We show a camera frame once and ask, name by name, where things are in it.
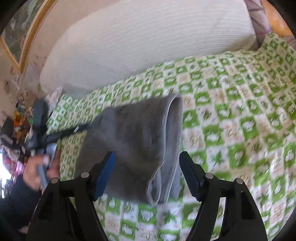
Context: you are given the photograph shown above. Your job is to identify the grey sweatpants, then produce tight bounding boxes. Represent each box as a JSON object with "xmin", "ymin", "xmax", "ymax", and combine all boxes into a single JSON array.
[{"xmin": 75, "ymin": 94, "xmax": 183, "ymax": 206}]

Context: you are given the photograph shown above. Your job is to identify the gold framed painting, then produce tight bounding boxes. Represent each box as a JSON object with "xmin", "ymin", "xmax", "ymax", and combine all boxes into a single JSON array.
[{"xmin": 1, "ymin": 0, "xmax": 56, "ymax": 73}]

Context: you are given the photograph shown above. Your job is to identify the person's left hand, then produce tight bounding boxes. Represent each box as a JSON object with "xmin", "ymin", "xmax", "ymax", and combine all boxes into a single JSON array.
[{"xmin": 22, "ymin": 150, "xmax": 61, "ymax": 191}]

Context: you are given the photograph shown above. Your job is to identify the left forearm dark sleeve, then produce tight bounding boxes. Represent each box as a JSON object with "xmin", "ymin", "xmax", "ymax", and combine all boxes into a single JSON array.
[{"xmin": 1, "ymin": 175, "xmax": 42, "ymax": 240}]

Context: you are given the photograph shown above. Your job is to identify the purple patterned cushion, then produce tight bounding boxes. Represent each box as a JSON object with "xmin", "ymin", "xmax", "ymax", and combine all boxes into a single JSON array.
[{"xmin": 244, "ymin": 0, "xmax": 272, "ymax": 47}]

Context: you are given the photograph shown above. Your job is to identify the white striped bolster pillow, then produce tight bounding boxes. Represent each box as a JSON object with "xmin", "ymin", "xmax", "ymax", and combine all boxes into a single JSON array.
[{"xmin": 40, "ymin": 1, "xmax": 258, "ymax": 98}]

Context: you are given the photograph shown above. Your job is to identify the cluttered shelf with toys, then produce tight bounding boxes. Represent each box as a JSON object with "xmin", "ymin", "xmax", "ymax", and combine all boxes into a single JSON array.
[{"xmin": 1, "ymin": 96, "xmax": 33, "ymax": 164}]

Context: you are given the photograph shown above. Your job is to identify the floral pink pillow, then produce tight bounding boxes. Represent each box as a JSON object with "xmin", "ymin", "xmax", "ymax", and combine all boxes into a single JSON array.
[{"xmin": 45, "ymin": 86, "xmax": 63, "ymax": 108}]

